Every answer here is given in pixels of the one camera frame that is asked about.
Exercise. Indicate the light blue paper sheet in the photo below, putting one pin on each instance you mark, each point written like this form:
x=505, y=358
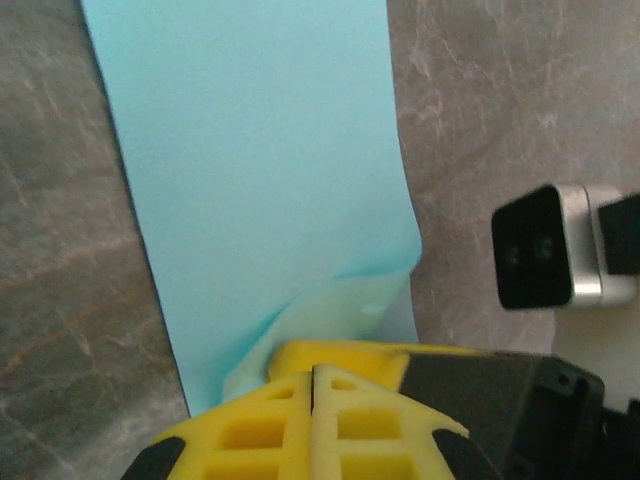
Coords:
x=240, y=150

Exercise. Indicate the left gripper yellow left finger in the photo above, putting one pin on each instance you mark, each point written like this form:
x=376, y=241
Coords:
x=300, y=425

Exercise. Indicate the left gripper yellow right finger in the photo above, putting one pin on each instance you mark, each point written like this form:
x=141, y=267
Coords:
x=325, y=425

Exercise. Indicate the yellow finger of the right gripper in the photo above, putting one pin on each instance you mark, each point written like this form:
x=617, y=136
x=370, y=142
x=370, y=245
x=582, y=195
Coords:
x=360, y=360

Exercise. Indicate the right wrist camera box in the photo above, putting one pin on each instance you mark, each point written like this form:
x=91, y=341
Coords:
x=535, y=250

